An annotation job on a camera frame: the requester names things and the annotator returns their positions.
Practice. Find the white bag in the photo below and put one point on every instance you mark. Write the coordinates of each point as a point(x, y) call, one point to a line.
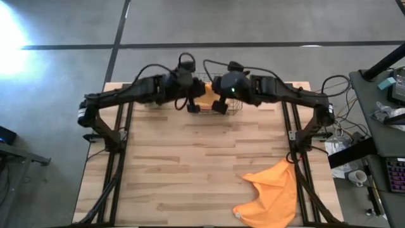
point(338, 147)

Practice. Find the small red clip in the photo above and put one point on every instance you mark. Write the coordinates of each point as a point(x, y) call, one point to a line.
point(300, 157)

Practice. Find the crumpled clear plastic bag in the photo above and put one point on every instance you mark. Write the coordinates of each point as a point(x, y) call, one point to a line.
point(384, 111)

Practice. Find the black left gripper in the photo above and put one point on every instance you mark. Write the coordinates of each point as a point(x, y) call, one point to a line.
point(185, 87)

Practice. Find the black pole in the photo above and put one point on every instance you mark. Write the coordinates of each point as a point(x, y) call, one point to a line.
point(384, 62)

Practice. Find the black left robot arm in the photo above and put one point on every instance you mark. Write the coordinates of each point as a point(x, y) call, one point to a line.
point(120, 95)

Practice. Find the light blue box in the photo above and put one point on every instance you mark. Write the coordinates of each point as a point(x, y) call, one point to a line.
point(386, 83)

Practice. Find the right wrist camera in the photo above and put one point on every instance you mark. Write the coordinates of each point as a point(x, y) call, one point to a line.
point(235, 66)

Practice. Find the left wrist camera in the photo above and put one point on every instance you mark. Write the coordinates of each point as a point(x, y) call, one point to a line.
point(186, 66)

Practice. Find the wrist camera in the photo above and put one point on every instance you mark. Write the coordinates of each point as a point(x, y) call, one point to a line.
point(186, 66)
point(235, 66)

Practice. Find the dark keyboard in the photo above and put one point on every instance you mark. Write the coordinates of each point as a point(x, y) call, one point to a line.
point(397, 175)

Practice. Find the black metal table frame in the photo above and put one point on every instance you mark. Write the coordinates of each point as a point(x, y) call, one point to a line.
point(288, 126)

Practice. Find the grey side desk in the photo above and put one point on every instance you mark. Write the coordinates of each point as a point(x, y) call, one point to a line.
point(389, 139)

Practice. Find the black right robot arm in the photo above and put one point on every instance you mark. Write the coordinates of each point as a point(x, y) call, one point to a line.
point(294, 95)

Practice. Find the black box device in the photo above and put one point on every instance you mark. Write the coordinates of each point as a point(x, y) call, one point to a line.
point(8, 136)

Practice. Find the dark desk device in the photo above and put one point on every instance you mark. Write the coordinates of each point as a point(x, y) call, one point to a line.
point(399, 88)

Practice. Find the orange microfiber towel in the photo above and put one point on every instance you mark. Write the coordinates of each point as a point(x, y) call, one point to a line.
point(275, 196)
point(207, 98)

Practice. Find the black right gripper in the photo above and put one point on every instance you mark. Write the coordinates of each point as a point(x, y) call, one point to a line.
point(234, 85)

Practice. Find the grey metal stand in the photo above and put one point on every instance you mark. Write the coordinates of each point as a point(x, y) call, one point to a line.
point(19, 155)

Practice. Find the white mug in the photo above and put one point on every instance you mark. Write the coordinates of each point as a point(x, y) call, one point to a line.
point(357, 177)

